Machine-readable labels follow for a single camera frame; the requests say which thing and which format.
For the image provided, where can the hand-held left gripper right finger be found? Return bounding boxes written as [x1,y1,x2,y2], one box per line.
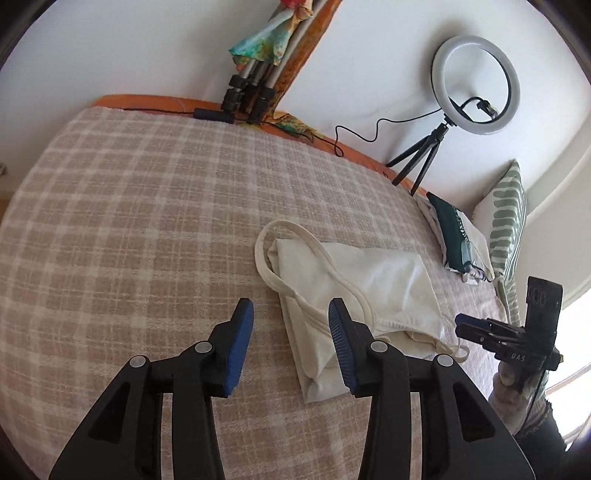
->
[327,298,536,480]

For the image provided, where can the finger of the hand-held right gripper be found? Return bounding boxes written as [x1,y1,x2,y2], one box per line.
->
[462,314,526,337]
[455,323,509,356]

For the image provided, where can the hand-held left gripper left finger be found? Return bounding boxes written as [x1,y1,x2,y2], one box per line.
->
[48,298,256,480]

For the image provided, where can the white tank top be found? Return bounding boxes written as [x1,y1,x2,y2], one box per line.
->
[254,220,472,404]

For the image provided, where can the person's right forearm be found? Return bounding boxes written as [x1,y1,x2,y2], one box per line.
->
[487,383,555,437]

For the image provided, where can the person's right hand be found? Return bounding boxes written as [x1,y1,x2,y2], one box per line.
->
[498,362,527,393]

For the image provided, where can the folded teal and white cloth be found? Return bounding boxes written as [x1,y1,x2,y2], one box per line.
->
[416,191,496,284]

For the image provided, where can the green leaf print pillow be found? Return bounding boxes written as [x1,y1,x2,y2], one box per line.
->
[471,159,529,333]

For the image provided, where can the beige plaid blanket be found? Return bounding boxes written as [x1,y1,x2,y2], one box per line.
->
[0,106,522,480]

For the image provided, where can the small black tripod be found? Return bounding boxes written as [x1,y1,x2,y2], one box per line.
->
[385,122,451,197]

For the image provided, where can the black gooseneck phone holder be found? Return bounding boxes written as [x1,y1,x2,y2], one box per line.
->
[459,96,499,121]

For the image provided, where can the small colourful cloth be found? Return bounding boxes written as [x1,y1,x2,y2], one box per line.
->
[272,114,319,141]

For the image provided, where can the orange bed sheet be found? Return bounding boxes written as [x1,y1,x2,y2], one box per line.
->
[95,95,416,197]

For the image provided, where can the folded silver tripod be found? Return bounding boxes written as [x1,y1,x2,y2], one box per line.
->
[222,0,315,123]

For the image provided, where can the orange patterned scarf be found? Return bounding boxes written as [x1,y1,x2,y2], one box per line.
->
[272,0,345,116]

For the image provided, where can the colourful floral scarf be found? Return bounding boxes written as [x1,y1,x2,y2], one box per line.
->
[228,0,319,65]

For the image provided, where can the black cable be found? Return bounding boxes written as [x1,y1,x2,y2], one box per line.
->
[122,107,446,160]

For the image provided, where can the black inline cable remote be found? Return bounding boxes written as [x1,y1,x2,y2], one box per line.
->
[193,108,235,123]

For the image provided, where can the white ring light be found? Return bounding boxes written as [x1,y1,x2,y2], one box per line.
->
[431,34,522,136]

